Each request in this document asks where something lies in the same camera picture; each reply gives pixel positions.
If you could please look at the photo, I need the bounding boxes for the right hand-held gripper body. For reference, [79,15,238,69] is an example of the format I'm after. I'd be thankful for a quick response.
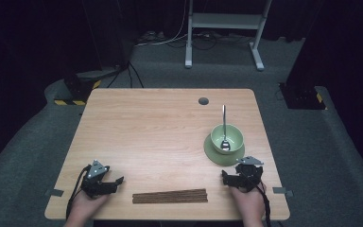
[235,155,265,193]

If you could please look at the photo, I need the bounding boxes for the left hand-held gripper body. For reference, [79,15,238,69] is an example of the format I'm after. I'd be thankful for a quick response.
[80,159,111,199]

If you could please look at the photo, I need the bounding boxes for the green ceramic bowl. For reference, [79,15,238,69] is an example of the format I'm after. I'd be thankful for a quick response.
[210,123,245,155]

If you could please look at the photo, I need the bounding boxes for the person's left hand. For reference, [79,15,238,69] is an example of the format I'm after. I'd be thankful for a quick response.
[69,189,111,220]

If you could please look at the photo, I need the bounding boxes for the grey tape piece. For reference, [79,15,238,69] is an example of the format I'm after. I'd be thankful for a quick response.
[271,186,294,199]
[44,187,65,198]

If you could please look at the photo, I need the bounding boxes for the metal spoon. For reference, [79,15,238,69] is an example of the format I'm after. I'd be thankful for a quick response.
[219,104,232,151]

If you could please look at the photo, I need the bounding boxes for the black stand base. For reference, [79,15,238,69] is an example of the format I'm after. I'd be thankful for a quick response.
[278,81,328,111]

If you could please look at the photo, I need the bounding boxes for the black base with striped tape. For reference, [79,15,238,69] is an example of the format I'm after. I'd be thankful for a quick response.
[53,70,103,107]

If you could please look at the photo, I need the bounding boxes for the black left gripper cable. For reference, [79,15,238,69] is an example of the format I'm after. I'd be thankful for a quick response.
[65,165,91,220]

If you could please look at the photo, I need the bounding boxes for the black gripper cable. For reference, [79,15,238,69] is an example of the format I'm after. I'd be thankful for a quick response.
[254,183,272,227]
[65,165,91,220]

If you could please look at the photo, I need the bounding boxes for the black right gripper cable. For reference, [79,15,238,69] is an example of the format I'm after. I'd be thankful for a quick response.
[254,183,272,227]

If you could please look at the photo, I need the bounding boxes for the tangled black floor cables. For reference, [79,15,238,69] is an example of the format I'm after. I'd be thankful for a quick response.
[191,30,253,51]

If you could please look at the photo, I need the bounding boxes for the white floor cable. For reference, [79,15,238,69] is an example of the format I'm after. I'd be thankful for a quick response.
[134,0,192,48]

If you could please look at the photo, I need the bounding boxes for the white metal stand frame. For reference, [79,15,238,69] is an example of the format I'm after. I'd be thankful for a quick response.
[184,0,274,72]

